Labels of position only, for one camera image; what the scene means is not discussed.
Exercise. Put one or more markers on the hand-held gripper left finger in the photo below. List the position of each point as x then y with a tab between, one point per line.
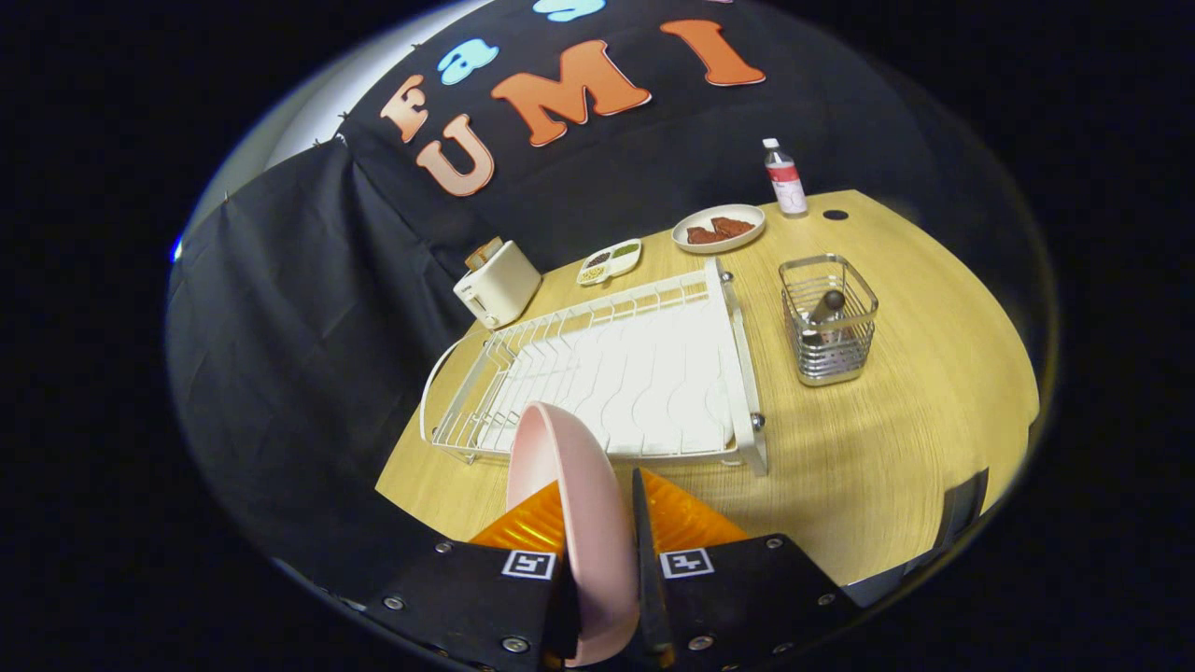
467	607

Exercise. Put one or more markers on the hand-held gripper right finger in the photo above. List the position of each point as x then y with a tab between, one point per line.
738	597

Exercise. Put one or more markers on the pink plate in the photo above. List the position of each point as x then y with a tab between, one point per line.
579	523

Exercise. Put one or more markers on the white dish rack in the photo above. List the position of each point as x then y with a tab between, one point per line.
653	373

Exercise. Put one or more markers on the metal spoon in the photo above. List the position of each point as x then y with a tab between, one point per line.
828	301

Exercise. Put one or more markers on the white plate with meat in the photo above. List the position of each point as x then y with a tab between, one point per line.
747	238

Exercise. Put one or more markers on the white divided condiment dish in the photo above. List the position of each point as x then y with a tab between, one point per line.
609	261

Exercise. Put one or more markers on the black backdrop cloth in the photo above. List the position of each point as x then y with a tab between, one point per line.
308	327

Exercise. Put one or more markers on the white toaster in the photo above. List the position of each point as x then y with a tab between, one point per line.
499	285

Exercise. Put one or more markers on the toast slice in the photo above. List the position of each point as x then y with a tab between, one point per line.
484	252

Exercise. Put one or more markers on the brown meat piece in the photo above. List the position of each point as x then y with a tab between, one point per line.
733	226
705	236

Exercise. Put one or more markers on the clear plastic water bottle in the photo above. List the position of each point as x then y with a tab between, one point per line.
787	182

